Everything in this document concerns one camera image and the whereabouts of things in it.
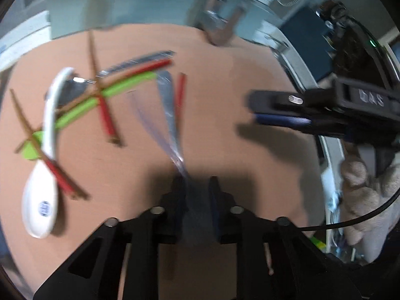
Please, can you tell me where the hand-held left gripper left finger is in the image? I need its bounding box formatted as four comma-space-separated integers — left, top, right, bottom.
33, 175, 188, 300

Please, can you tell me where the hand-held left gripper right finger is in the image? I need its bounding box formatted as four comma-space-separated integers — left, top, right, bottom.
208, 176, 365, 300

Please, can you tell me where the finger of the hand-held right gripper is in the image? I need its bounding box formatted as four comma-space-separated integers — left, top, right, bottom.
254, 114, 347, 139
248, 90, 336, 116

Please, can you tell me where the clear plastic spoon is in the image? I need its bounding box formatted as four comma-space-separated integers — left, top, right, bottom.
128, 70, 188, 182

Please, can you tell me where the red-tipped wooden chopstick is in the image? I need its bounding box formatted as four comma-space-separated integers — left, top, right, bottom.
88, 30, 123, 147
14, 59, 172, 155
9, 89, 90, 200
175, 73, 187, 122

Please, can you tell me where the green plastic spoon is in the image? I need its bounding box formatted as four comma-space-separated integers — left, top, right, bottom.
20, 71, 157, 160

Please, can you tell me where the white ceramic spoon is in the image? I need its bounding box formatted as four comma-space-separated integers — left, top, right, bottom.
21, 66, 76, 239

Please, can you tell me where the metal spoon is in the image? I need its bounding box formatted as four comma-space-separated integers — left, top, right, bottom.
54, 50, 176, 107

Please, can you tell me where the person's right hand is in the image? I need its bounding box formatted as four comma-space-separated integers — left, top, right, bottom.
340, 150, 400, 263

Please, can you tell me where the chrome faucet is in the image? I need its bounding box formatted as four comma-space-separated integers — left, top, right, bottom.
200, 0, 251, 46

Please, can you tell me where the stainless steel sink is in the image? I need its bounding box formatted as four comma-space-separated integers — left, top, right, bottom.
47, 0, 329, 91

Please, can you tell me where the black cable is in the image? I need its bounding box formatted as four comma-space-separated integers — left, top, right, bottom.
300, 190, 400, 231

